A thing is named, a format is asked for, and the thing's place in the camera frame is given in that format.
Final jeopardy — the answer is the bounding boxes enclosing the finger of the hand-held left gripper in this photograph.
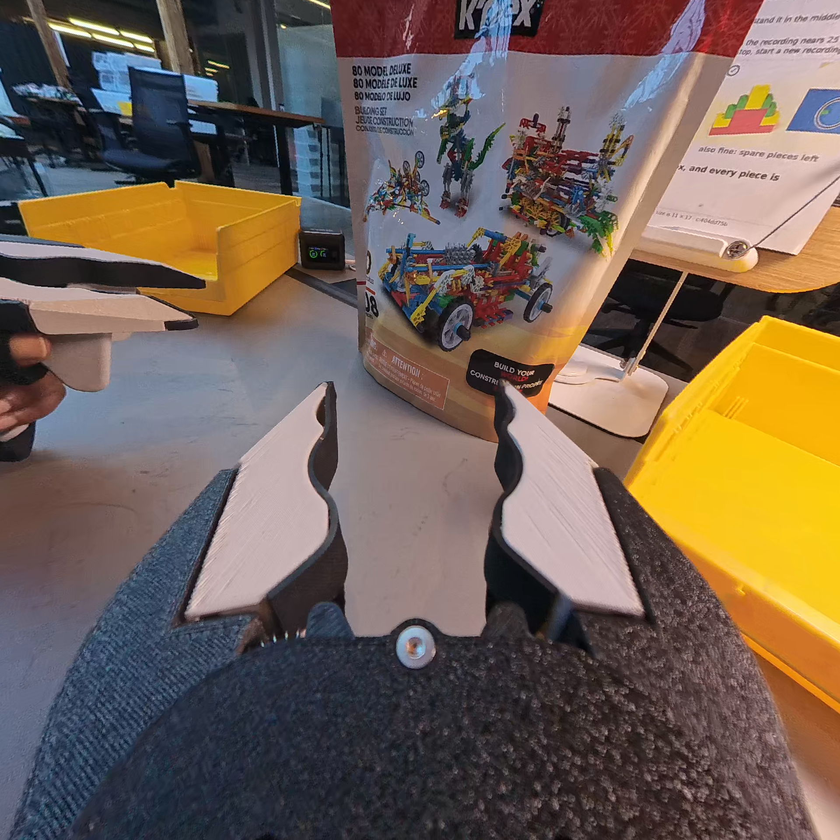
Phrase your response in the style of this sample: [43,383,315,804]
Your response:
[0,239,207,291]
[0,277,200,393]

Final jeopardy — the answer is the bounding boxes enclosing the stack of white boxes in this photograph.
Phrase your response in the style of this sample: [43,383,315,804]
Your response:
[91,51,219,120]

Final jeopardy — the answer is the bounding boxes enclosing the printed instruction sheet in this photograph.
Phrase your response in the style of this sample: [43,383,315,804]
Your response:
[646,0,840,256]

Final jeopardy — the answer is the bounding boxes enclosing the wooden background desk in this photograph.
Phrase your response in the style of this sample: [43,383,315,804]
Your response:
[187,98,326,198]

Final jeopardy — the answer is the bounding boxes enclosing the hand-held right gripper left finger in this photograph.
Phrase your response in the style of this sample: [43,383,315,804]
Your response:
[182,382,349,634]

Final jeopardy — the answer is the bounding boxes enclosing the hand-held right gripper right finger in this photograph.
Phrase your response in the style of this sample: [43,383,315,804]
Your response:
[484,382,647,654]

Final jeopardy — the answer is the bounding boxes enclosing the black office chair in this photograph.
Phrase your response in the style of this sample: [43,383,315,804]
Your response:
[98,66,201,188]

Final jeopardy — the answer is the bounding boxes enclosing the toy building set pouch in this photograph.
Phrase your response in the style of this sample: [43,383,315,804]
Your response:
[330,0,765,444]

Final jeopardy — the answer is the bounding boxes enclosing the grey desk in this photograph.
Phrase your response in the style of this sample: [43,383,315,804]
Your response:
[0,197,840,840]

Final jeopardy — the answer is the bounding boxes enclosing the person's left hand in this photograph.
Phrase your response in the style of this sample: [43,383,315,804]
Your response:
[0,336,68,442]

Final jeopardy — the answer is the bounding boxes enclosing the small black power bank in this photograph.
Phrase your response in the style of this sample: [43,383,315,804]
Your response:
[300,226,347,271]

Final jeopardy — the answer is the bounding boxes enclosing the yellow plastic bin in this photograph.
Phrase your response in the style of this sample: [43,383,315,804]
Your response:
[18,180,303,317]
[623,315,840,713]

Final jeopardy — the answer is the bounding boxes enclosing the wooden document stand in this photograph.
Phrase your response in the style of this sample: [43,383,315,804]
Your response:
[548,177,840,439]

